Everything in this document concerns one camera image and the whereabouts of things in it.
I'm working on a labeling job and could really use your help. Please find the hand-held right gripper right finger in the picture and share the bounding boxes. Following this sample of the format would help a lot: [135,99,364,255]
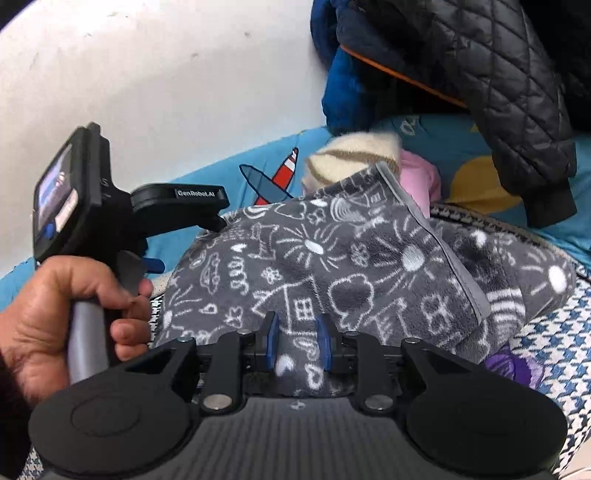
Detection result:
[315,314,472,412]

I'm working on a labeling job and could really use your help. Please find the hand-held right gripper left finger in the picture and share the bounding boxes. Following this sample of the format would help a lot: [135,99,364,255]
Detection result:
[124,314,280,411]

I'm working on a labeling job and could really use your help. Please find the pink garment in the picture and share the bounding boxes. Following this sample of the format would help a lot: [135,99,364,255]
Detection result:
[399,148,441,204]

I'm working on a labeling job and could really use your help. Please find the person's left hand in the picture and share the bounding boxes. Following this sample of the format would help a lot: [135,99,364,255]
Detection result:
[0,256,155,407]

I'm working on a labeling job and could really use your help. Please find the blue beige houndstooth blanket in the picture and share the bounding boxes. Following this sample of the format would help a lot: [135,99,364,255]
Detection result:
[18,205,591,480]

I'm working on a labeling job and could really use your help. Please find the blue cartoon print bed bumper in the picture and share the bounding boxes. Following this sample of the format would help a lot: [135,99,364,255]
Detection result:
[0,113,591,301]

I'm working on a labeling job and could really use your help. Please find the blue jacket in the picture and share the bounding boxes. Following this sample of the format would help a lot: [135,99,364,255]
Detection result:
[309,0,467,137]

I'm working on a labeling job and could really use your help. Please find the black quilted jacket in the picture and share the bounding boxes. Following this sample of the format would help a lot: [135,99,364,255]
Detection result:
[337,0,591,227]

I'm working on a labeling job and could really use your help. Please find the grey doodle print fleece garment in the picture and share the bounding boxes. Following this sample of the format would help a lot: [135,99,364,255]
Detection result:
[152,161,578,398]

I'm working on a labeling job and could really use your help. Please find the purple printed garment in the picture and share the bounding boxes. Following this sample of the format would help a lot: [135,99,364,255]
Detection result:
[482,344,543,395]

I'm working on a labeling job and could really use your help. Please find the cream knit hat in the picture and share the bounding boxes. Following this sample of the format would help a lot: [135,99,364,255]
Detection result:
[305,131,402,192]

